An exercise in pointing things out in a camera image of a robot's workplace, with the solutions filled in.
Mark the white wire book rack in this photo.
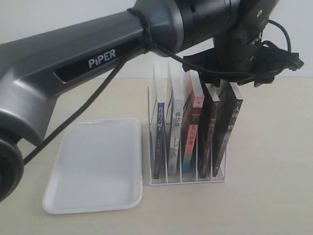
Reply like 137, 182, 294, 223
147, 88, 227, 186

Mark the black grey spine book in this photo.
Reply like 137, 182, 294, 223
212, 82, 244, 177

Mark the blue moon cover book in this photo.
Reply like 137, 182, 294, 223
153, 60, 166, 180

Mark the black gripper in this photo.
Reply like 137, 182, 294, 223
182, 33, 304, 87

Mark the red teal spine book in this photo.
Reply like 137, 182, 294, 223
181, 70, 204, 173

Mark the white plastic tray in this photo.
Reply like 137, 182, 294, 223
42, 117, 143, 214

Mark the grey white spine book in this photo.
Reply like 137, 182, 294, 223
167, 60, 185, 176

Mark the dark red spine book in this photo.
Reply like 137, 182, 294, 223
198, 82, 220, 178

